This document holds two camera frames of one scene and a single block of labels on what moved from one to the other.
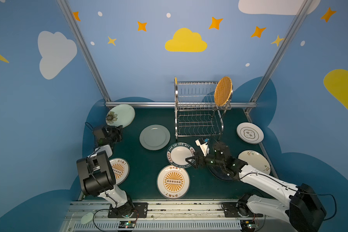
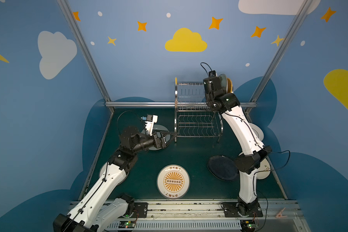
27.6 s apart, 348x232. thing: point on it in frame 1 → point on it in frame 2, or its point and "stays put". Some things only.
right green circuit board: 248,225 stays put
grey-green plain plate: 154,137 stays put
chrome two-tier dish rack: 196,113 stays put
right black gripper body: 200,161 → 213,84
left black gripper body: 113,132 → 162,140
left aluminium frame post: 72,20 stays put
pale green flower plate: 120,114 → 224,82
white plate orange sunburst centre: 173,181 stays put
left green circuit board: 126,224 stays put
